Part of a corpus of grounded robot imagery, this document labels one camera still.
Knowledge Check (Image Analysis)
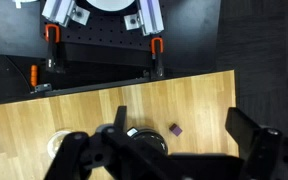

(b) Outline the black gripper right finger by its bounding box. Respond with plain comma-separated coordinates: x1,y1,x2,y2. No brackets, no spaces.
225,107,288,180

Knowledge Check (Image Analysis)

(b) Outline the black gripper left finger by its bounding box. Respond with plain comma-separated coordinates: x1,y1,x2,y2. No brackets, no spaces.
43,105,172,180

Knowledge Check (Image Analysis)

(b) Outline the dark purple block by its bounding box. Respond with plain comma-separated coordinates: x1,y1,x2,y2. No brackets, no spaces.
168,122,184,137

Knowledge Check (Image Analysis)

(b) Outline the black lidded grey bowl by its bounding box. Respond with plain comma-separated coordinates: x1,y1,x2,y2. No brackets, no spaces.
129,128,169,156

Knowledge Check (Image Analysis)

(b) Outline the clear plastic dish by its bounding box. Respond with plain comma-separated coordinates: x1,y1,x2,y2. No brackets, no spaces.
46,129,74,160

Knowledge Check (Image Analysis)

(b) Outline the aluminium extrusion beam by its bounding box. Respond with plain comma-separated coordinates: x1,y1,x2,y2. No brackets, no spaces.
136,0,165,37
41,0,77,28

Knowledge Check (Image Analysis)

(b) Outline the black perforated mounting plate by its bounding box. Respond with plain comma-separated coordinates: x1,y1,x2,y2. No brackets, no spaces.
39,0,222,69

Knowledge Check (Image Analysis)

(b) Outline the orange handled black clamp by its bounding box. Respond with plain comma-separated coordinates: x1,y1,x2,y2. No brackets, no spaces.
149,36,166,81
44,23,66,75
29,64,53,95

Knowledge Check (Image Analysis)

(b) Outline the metal corner bracket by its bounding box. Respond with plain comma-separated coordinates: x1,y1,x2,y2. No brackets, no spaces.
123,13,144,32
66,5,92,26

